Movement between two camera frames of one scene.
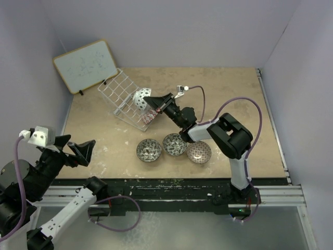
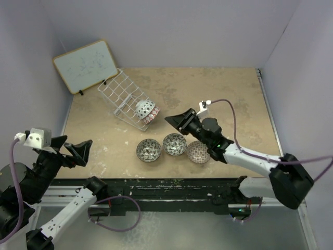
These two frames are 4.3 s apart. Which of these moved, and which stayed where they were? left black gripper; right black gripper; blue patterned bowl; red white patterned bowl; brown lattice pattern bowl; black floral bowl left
Moved: blue patterned bowl; right black gripper
Stayed: black floral bowl left; brown lattice pattern bowl; left black gripper; red white patterned bowl
